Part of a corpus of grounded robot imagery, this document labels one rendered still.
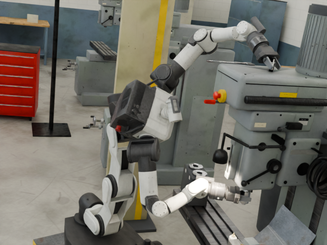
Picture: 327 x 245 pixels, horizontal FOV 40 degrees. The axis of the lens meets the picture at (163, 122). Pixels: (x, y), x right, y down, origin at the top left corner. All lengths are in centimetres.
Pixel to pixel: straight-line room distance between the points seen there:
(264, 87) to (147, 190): 74
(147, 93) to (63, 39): 879
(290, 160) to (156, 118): 68
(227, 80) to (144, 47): 175
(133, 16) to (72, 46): 746
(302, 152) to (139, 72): 187
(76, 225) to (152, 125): 118
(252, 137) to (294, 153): 24
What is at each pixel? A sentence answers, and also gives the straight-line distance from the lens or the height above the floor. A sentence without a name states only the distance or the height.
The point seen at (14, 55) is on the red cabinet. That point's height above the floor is 95.
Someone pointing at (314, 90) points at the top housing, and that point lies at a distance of 215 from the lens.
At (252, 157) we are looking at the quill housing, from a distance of 214.
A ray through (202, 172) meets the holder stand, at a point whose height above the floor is 111.
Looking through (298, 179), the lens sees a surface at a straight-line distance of 231.
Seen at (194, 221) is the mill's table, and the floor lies 91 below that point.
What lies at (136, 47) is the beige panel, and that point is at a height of 165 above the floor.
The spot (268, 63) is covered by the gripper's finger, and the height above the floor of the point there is 193.
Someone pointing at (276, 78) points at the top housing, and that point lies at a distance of 202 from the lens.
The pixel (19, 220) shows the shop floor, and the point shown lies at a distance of 429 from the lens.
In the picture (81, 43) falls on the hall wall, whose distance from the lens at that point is 1104.
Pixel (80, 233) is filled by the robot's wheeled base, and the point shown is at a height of 57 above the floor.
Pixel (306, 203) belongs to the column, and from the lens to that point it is 255.
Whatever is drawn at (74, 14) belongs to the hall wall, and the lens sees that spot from 1092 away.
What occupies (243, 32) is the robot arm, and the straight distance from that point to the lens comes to 221.
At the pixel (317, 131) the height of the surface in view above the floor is 163.
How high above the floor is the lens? 226
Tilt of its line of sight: 19 degrees down
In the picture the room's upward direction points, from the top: 8 degrees clockwise
